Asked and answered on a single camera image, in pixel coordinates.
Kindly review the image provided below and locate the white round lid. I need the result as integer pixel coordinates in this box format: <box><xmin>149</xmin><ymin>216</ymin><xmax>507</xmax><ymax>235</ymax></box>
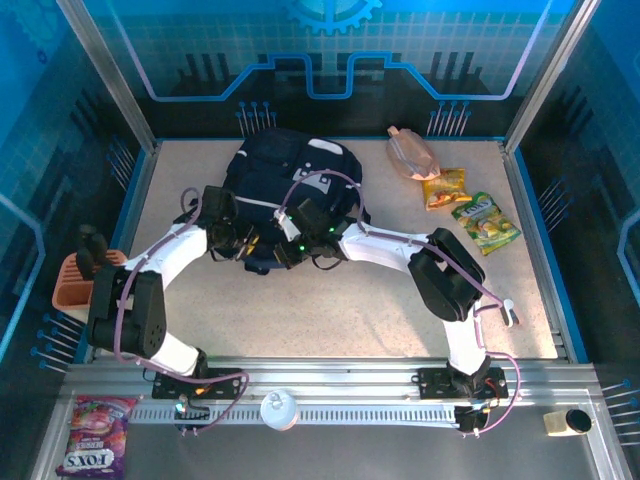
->
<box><xmin>259</xmin><ymin>390</ymin><xmax>300</xmax><ymax>431</ymax></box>

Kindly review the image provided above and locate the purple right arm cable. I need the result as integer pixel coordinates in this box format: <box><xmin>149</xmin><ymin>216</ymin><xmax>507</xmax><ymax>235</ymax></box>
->
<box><xmin>279</xmin><ymin>169</ymin><xmax>522</xmax><ymax>436</ymax></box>

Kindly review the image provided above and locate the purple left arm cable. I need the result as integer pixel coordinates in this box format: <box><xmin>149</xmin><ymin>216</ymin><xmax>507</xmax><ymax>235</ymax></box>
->
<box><xmin>113</xmin><ymin>187</ymin><xmax>251</xmax><ymax>434</ymax></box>

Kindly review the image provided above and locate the orange and cream knife block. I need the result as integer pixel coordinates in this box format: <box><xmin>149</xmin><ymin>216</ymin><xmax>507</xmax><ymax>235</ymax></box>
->
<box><xmin>51</xmin><ymin>248</ymin><xmax>129</xmax><ymax>321</ymax></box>

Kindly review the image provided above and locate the black round cap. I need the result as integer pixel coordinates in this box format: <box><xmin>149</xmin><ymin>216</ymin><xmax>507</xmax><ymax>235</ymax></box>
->
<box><xmin>564</xmin><ymin>408</ymin><xmax>593</xmax><ymax>434</ymax></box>

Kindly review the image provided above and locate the small black electronics board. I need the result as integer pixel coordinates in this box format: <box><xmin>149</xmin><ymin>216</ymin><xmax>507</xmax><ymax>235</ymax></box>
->
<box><xmin>172</xmin><ymin>397</ymin><xmax>211</xmax><ymax>436</ymax></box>
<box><xmin>453</xmin><ymin>404</ymin><xmax>489</xmax><ymax>437</ymax></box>

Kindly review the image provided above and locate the yellow chips bag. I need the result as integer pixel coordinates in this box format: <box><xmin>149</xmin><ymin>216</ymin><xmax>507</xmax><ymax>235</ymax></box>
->
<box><xmin>422</xmin><ymin>168</ymin><xmax>467</xmax><ymax>211</ymax></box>

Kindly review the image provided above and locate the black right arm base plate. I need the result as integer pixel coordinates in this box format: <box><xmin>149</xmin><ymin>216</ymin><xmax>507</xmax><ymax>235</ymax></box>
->
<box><xmin>417</xmin><ymin>367</ymin><xmax>509</xmax><ymax>401</ymax></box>

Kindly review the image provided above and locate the small white plastic hook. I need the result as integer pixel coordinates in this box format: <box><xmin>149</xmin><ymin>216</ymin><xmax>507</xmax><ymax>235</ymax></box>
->
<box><xmin>501</xmin><ymin>298</ymin><xmax>521</xmax><ymax>329</ymax></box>

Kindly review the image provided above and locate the white slotted cable duct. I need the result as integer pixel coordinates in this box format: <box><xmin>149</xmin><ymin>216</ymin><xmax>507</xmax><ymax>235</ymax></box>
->
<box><xmin>127</xmin><ymin>403</ymin><xmax>459</xmax><ymax>427</ymax></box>

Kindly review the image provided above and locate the beige sponge block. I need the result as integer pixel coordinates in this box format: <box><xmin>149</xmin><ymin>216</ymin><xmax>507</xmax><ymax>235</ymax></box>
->
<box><xmin>543</xmin><ymin>410</ymin><xmax>569</xmax><ymax>437</ymax></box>

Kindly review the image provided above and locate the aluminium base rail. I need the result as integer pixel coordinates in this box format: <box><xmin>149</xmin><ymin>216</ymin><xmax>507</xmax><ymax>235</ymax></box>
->
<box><xmin>59</xmin><ymin>355</ymin><xmax>609</xmax><ymax>406</ymax></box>

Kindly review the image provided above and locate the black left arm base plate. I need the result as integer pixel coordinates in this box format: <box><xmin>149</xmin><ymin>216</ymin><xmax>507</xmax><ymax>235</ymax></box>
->
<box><xmin>151</xmin><ymin>367</ymin><xmax>246</xmax><ymax>401</ymax></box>

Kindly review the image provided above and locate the aluminium frame post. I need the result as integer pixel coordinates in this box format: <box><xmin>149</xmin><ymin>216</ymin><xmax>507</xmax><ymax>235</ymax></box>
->
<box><xmin>54</xmin><ymin>0</ymin><xmax>160</xmax><ymax>154</ymax></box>
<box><xmin>502</xmin><ymin>0</ymin><xmax>604</xmax><ymax>156</ymax></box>

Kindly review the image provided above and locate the navy blue backpack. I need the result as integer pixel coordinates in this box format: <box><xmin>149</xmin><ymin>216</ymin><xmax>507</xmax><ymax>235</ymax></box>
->
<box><xmin>219</xmin><ymin>127</ymin><xmax>374</xmax><ymax>276</ymax></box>

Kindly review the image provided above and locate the green Fox's candy bag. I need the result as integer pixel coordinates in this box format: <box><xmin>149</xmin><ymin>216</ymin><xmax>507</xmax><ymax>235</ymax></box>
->
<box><xmin>451</xmin><ymin>191</ymin><xmax>522</xmax><ymax>256</ymax></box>

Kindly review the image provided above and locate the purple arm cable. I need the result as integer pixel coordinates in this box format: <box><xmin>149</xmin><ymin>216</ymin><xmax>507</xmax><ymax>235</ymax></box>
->
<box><xmin>113</xmin><ymin>187</ymin><xmax>251</xmax><ymax>434</ymax></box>
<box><xmin>279</xmin><ymin>169</ymin><xmax>522</xmax><ymax>436</ymax></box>

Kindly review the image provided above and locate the translucent pink pencil pouch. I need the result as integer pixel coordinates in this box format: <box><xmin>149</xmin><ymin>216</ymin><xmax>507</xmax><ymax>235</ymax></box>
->
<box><xmin>385</xmin><ymin>125</ymin><xmax>441</xmax><ymax>181</ymax></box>

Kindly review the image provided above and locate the purple Fox's berries candy bag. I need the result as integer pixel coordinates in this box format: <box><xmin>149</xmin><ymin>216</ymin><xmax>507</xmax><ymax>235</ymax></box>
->
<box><xmin>54</xmin><ymin>395</ymin><xmax>139</xmax><ymax>479</ymax></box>

